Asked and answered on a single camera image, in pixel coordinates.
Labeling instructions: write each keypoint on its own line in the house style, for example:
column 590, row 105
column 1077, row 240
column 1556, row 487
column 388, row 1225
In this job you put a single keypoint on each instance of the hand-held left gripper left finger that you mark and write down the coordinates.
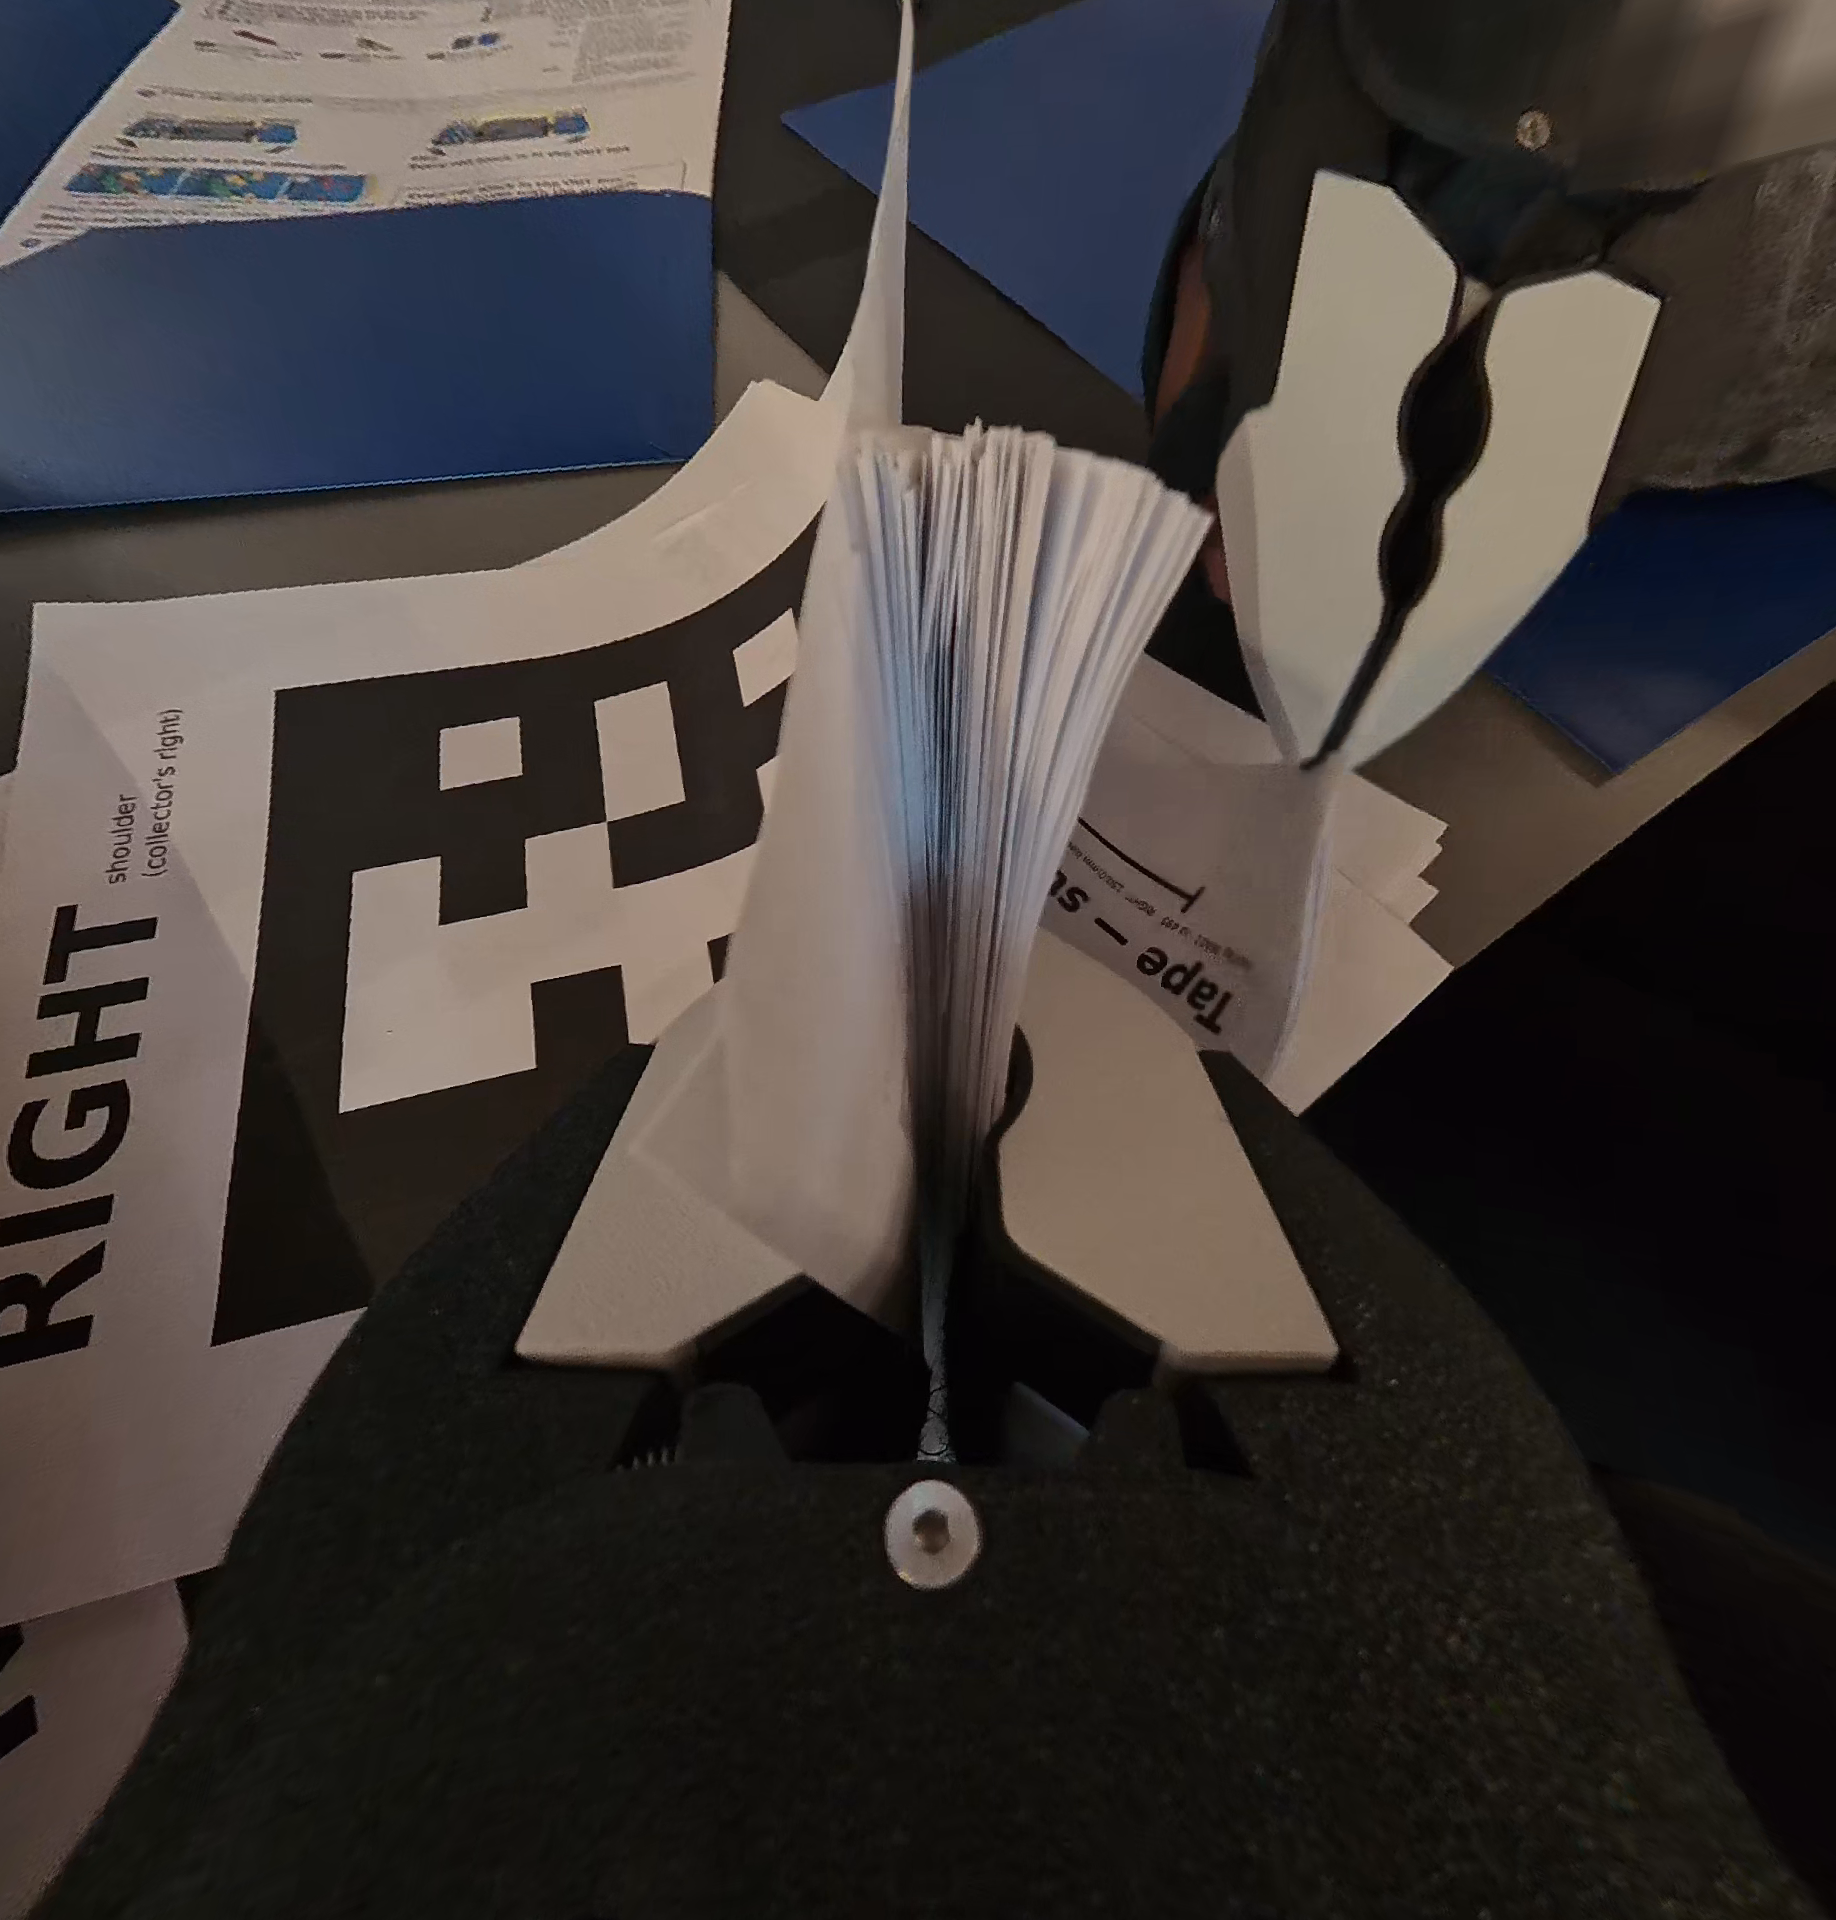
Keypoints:
column 617, row 1261

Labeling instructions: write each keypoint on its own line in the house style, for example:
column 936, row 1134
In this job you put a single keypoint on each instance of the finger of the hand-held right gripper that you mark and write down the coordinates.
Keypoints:
column 1323, row 450
column 1548, row 435

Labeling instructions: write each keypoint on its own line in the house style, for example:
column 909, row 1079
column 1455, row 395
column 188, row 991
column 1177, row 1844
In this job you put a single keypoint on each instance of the person's right hand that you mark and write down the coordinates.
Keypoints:
column 1194, row 332

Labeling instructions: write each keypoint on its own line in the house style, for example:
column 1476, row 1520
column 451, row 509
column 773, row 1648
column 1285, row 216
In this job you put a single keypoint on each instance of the stack of printed paper sheets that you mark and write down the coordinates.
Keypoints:
column 976, row 674

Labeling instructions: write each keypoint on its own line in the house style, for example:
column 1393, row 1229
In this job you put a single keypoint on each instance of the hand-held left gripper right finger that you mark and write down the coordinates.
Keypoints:
column 1158, row 1201

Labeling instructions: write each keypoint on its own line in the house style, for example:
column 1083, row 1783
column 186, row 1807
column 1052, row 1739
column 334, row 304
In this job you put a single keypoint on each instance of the dark desk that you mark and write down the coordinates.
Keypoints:
column 767, row 344

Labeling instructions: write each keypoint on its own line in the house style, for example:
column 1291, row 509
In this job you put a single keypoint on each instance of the person's right forearm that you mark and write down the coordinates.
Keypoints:
column 1760, row 344

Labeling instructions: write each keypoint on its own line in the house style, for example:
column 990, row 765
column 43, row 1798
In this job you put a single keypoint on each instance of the blue paper folder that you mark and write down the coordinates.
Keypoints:
column 334, row 376
column 1040, row 180

